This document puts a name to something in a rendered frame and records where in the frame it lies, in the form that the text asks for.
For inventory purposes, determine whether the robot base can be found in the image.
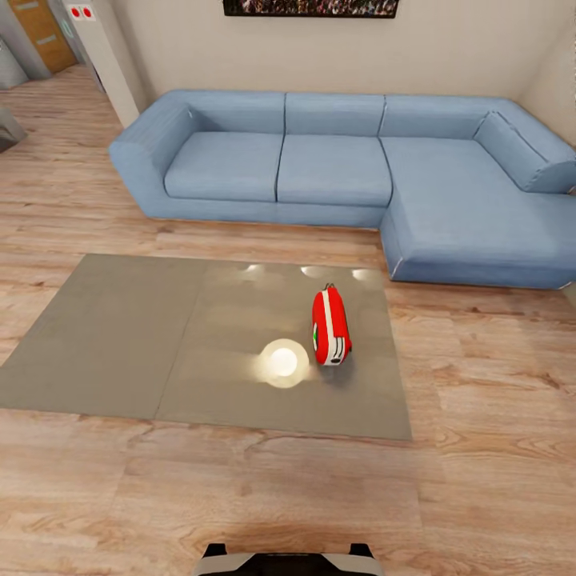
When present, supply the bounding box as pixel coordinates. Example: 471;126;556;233
191;543;386;576

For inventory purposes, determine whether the radio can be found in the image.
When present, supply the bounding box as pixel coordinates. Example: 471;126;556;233
312;286;352;366

